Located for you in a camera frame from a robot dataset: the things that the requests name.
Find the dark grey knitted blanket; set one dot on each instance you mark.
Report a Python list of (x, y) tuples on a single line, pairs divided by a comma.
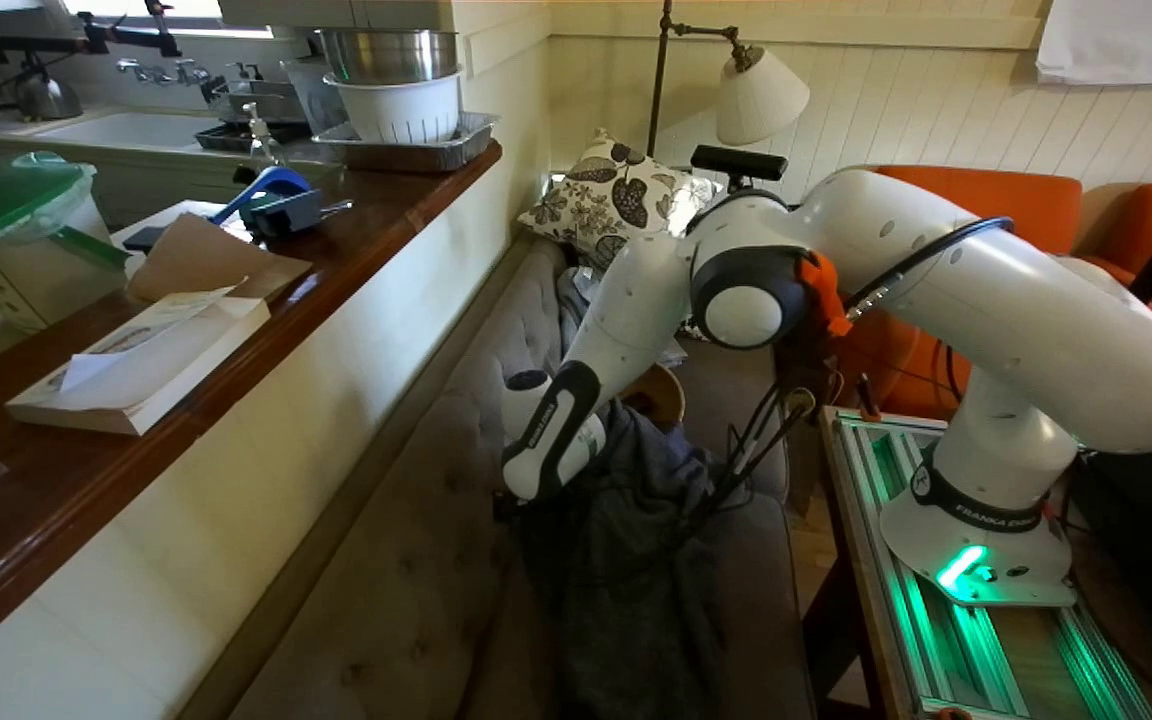
[(628, 583)]

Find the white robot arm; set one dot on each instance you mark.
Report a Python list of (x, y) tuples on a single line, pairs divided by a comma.
[(1063, 361)]

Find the grey tufted sofa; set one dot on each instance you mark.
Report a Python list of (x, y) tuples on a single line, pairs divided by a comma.
[(409, 597)]

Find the orange armchair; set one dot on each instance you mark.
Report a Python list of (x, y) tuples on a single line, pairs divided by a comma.
[(890, 367)]

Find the white pot on tray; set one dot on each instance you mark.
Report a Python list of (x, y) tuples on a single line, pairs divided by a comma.
[(400, 103)]

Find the white floor lamp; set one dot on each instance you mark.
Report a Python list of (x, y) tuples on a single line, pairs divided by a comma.
[(758, 95)]

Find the blue black tool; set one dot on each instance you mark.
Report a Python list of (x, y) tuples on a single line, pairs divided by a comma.
[(278, 205)]

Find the brown cardboard piece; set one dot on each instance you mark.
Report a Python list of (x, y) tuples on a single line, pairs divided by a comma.
[(200, 257)]

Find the aluminium robot mounting table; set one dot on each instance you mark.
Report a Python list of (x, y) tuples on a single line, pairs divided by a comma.
[(929, 657)]

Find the wooden counter shelf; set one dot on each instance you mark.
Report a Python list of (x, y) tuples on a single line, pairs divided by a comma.
[(84, 437)]

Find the green lidded plastic container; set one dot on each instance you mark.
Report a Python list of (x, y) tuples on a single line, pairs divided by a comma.
[(45, 196)]

